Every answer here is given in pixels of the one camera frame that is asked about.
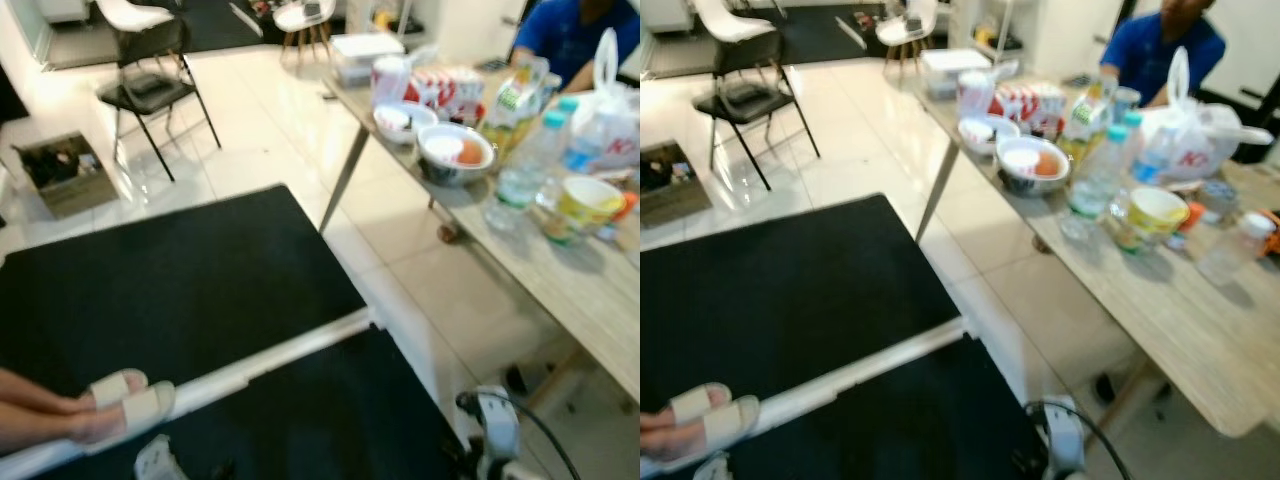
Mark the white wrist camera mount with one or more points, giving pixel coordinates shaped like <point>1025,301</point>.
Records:
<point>712,468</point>
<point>158,460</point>
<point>1064,435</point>
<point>498,425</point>

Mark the white chair with wooden legs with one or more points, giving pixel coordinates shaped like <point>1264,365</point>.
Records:
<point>303,18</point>
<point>905,28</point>

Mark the black folding chair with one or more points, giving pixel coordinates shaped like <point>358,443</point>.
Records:
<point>745,103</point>
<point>150,92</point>

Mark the white floor strip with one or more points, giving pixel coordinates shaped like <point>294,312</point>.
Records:
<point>260,367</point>
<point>860,372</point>

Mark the small clear white-capped bottle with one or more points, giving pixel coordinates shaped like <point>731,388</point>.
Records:
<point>1235,250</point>

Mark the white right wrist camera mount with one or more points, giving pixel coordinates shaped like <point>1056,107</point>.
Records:
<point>1064,435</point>
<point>498,425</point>

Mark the metal bowl with eggs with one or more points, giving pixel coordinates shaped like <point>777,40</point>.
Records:
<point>455,160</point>
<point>1030,172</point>

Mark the small orange-capped bottle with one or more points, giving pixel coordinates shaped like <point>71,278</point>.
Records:
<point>625,207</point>
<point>1188,220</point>

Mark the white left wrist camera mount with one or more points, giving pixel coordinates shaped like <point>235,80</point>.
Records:
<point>712,468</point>
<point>158,460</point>

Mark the red and white carton pack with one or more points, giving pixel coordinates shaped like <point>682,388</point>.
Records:
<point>1030,103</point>
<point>450,90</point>

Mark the small glass jar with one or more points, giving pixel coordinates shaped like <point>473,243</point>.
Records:
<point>1216,200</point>

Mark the open cardboard box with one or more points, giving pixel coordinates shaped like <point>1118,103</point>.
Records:
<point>675,200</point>
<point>80,190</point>

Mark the white plastic chair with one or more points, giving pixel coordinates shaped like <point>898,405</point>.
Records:
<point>725,20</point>
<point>130,14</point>

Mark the person in blue shirt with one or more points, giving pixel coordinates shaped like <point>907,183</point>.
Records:
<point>1150,50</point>
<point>565,35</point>

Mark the blue-labelled clear bottle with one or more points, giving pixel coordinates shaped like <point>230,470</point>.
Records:
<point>1150,160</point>
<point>580,150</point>

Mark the bare-legged person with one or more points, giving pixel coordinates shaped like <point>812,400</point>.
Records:
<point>665,432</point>
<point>40,415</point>

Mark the white lidded cup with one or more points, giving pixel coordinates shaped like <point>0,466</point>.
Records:
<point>974,92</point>
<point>390,78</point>

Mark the black floor mat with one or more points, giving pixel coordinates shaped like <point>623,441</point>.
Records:
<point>900,420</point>
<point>330,420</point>
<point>180,290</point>
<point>790,300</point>

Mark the teal-capped clear water bottle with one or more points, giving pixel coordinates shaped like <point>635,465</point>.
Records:
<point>525,175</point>
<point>1095,185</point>

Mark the clear plastic food container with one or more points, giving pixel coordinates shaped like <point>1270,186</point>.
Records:
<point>952,68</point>
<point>365,55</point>

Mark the white plastic shopping bag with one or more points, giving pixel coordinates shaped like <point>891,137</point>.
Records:
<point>612,110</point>
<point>1205,140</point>

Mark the green and yellow juice carton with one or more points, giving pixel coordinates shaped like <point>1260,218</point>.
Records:
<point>1088,120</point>
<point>515,100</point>

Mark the yellow instant noodle bowl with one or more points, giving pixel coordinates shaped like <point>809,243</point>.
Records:
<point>1155,215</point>
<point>585,205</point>

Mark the beige slide sandal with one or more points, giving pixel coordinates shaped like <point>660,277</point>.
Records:
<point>112,386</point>
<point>692,402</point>
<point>728,422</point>
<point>143,406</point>

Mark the small white bowl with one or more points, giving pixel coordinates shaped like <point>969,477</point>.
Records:
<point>400,125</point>
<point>985,135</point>

